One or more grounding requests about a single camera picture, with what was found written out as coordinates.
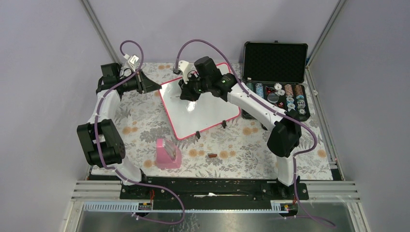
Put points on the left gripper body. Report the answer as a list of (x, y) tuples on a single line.
[(135, 83)]

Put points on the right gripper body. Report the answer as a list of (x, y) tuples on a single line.
[(193, 88)]

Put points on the pink framed whiteboard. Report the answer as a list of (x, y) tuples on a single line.
[(189, 117)]

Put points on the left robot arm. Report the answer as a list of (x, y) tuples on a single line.
[(99, 138)]

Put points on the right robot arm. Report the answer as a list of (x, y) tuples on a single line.
[(285, 131)]

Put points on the floral tablecloth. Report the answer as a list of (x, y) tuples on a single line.
[(241, 146)]

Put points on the pink eraser holder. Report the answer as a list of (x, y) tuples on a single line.
[(168, 155)]

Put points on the black poker chip case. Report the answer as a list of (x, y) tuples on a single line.
[(276, 72)]

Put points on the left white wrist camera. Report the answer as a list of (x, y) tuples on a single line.
[(132, 61)]

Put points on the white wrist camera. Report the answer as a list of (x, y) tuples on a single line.
[(132, 61), (184, 68)]

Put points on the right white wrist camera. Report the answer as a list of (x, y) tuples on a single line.
[(184, 68)]

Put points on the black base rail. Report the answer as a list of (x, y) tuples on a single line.
[(213, 193)]

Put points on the white slotted cable duct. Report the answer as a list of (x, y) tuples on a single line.
[(146, 207)]

